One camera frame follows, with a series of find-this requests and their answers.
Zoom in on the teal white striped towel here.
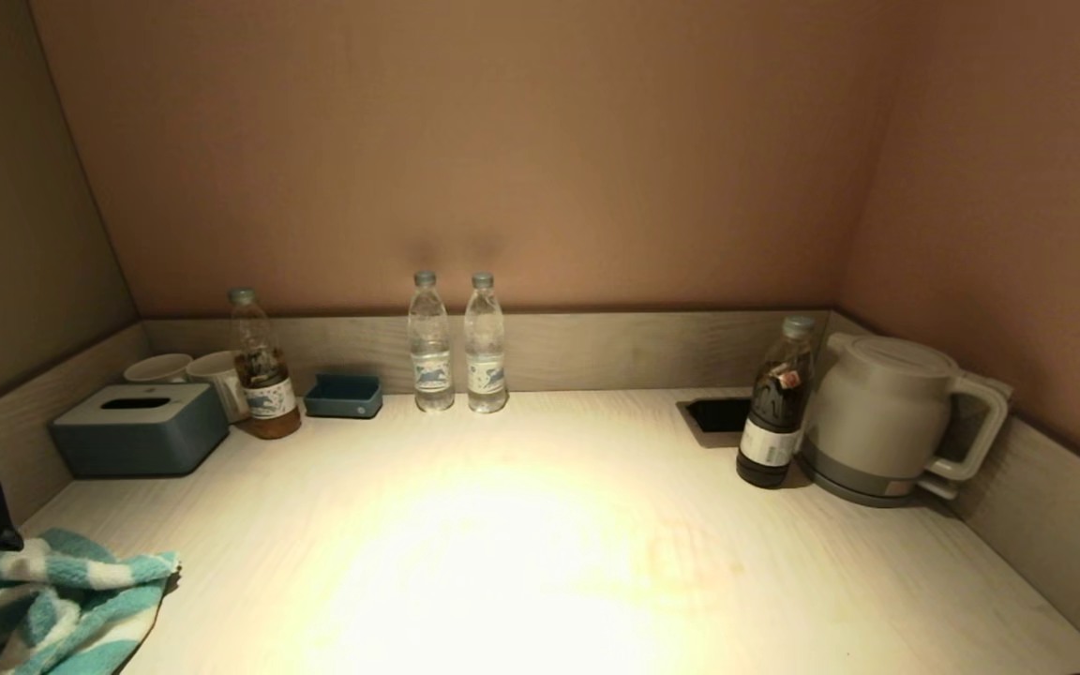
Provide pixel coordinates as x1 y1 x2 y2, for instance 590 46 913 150
0 528 180 675

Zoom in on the grey-blue tissue box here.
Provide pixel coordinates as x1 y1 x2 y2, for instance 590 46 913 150
49 382 231 479

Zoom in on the white ceramic cup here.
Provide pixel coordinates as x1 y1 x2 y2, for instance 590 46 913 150
186 351 250 425
123 352 194 385

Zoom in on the amber tea bottle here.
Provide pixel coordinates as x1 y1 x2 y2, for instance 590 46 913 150
226 287 303 441

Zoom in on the small blue tray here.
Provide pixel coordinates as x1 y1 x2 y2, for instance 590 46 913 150
303 373 384 420

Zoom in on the clear water bottle blue label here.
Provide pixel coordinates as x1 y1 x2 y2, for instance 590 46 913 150
407 271 456 413
463 272 509 414

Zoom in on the black recessed power socket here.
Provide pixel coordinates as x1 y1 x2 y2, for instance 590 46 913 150
676 396 755 448

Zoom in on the dark liquid bottle white label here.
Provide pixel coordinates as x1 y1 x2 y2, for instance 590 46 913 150
735 315 818 489

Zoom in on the grey kettle base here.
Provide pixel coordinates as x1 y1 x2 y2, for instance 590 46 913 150
798 450 963 509

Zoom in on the beige electric kettle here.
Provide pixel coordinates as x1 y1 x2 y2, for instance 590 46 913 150
802 332 1012 488

